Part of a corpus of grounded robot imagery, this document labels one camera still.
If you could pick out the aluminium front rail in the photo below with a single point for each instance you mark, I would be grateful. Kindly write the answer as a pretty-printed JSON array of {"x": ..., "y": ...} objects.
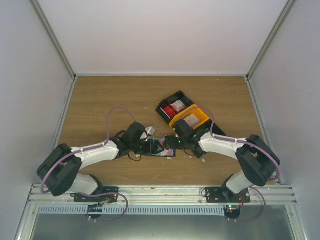
[{"x": 188, "y": 195}]

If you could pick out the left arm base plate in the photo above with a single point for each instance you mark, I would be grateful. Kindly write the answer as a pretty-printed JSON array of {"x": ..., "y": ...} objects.
[{"x": 105, "y": 194}]

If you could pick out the orange bin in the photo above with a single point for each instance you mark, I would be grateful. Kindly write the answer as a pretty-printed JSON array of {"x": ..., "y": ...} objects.
[{"x": 193, "y": 109}]

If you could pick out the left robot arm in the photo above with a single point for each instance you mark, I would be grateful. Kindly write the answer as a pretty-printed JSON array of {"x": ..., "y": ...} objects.
[{"x": 60, "y": 169}]

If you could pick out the black bin right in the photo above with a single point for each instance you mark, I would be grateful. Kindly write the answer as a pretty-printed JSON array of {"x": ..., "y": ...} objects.
[{"x": 204, "y": 128}]

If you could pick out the white pink credit card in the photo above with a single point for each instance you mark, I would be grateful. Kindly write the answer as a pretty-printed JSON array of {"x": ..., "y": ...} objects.
[{"x": 167, "y": 152}]

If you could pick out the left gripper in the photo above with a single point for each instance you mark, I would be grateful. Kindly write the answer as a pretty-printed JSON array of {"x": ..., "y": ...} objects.
[{"x": 152, "y": 149}]

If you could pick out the right frame post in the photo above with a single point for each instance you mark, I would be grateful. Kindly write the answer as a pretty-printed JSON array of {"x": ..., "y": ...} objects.
[{"x": 284, "y": 13}]

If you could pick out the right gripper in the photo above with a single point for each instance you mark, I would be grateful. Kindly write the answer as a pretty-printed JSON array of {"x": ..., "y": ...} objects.
[{"x": 170, "y": 141}]

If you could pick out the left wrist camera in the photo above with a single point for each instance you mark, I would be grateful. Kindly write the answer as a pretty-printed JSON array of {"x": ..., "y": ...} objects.
[{"x": 148, "y": 132}]

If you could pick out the black leather card holder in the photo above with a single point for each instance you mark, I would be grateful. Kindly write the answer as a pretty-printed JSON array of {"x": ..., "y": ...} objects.
[{"x": 160, "y": 142}]

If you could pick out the frame post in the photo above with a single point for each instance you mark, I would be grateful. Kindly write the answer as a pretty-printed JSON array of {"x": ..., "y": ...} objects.
[
  {"x": 284, "y": 13},
  {"x": 47, "y": 26}
]

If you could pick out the grey cable duct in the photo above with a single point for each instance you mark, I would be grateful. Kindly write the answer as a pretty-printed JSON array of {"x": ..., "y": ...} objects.
[{"x": 195, "y": 210}]

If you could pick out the black bin left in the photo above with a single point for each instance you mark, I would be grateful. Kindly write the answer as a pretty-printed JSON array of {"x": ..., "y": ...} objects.
[{"x": 179, "y": 95}]

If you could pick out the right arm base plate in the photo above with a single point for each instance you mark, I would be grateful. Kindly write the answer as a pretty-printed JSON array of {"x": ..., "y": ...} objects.
[{"x": 216, "y": 195}]

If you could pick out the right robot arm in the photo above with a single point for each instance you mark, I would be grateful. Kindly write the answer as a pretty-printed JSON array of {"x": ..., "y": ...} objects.
[{"x": 257, "y": 161}]

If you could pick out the white pink cards stack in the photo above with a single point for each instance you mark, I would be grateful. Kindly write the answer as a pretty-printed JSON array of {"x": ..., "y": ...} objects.
[{"x": 192, "y": 120}]

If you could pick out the red white cards stack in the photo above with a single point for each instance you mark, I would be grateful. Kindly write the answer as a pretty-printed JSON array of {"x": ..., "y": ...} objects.
[{"x": 173, "y": 108}]

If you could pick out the left frame post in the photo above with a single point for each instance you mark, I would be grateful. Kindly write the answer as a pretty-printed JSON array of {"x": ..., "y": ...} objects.
[{"x": 47, "y": 26}]

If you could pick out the black bin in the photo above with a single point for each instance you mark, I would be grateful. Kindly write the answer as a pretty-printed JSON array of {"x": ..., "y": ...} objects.
[
  {"x": 179, "y": 95},
  {"x": 204, "y": 128}
]

